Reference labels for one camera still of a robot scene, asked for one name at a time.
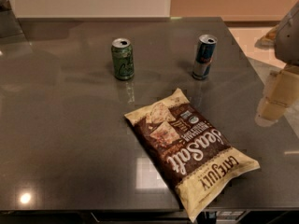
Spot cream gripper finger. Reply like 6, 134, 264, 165
257, 64, 299, 121

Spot brown chip bag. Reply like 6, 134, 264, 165
125, 89, 260, 221

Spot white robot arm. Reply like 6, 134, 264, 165
255, 2, 299, 127

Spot blue energy drink can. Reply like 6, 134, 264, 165
192, 35, 218, 80

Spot green soda can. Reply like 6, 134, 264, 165
111, 37, 135, 80

